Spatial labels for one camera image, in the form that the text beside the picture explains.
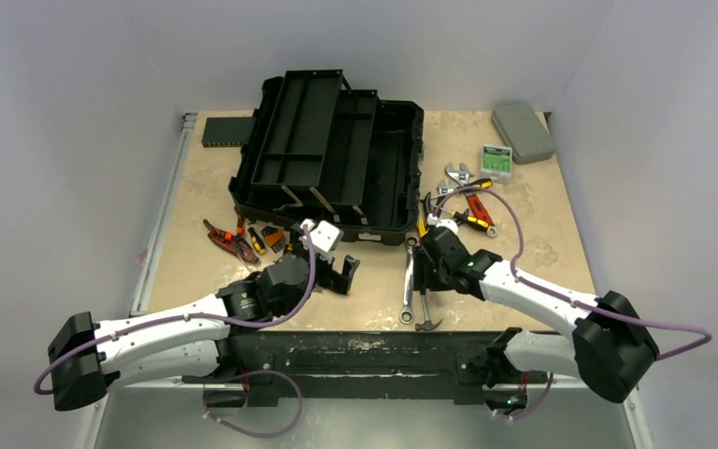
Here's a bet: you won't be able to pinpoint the steel claw hammer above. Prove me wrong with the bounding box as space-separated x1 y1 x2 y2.
415 290 441 332

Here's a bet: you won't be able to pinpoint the black plastic toolbox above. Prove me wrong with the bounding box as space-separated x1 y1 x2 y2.
227 69 424 246

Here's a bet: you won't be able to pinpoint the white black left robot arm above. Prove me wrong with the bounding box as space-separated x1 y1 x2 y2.
34 220 360 412

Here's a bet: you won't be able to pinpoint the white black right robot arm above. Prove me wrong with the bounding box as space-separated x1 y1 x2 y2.
420 227 661 403

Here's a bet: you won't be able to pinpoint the silver ratchet wrench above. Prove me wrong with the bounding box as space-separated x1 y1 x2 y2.
399 237 418 325

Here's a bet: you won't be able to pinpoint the black multi pliers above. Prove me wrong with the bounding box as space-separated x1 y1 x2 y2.
421 193 452 226

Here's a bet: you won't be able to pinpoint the black yellow long screwdriver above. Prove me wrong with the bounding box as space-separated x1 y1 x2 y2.
430 178 494 198

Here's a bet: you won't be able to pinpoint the green white bit box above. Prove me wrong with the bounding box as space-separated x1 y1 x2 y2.
480 144 512 184

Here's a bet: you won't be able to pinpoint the grey plastic case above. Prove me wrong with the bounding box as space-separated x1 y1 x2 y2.
492 101 556 165

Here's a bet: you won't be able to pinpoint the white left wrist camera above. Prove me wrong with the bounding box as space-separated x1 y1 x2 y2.
302 219 343 262

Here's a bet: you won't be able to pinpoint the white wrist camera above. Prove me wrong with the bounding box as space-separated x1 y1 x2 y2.
302 219 343 262
425 214 459 234

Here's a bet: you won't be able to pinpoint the yellow handled screwdriver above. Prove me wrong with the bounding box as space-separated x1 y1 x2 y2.
416 214 427 239

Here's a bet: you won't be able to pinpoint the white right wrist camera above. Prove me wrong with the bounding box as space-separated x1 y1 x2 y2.
425 214 459 234

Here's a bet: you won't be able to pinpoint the red black wire stripper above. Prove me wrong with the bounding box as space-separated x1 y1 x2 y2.
202 216 261 265

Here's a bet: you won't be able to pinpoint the red handled adjustable wrench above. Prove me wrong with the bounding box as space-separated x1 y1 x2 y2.
445 163 497 238

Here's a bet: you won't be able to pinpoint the black network switch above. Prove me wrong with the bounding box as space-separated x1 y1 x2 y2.
201 117 255 148

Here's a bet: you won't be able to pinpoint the aluminium frame rail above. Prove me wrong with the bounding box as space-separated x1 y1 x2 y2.
123 111 199 326

